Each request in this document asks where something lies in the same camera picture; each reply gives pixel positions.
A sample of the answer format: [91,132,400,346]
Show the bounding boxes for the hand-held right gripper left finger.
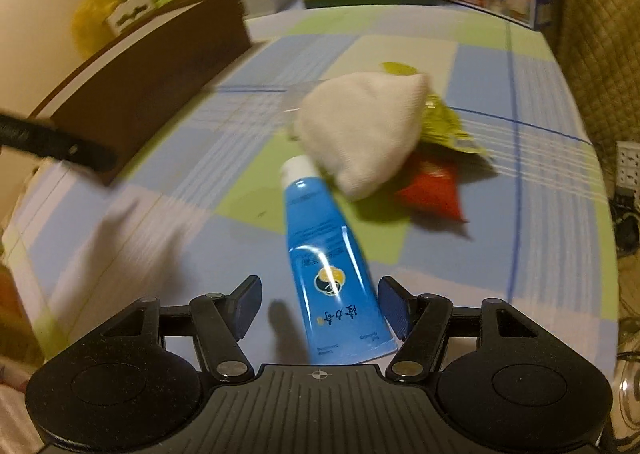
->
[100,275,263,381]

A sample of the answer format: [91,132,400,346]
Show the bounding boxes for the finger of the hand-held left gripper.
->
[0,114,119,175]

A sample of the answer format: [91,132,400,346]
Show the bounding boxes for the yellow plastic bag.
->
[70,0,126,59]

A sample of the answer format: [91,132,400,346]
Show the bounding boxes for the yellow green snack packet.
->
[380,61,493,157]

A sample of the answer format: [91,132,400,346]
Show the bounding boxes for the brown cardboard shoe box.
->
[30,0,253,187]

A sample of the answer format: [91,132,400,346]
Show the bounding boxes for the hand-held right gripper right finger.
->
[377,276,542,381]

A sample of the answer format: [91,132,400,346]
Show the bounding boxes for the red candy packet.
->
[392,156,468,225]

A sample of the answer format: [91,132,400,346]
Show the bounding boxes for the white power strip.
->
[612,141,640,195]

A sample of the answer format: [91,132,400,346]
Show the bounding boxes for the white sock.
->
[294,71,433,201]

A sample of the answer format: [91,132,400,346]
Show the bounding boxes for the blue tube with white cap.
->
[281,156,401,365]

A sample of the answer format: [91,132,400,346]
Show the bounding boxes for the grey cable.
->
[615,194,640,255]

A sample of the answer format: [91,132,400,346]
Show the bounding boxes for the chair with quilted cover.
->
[542,0,640,159]

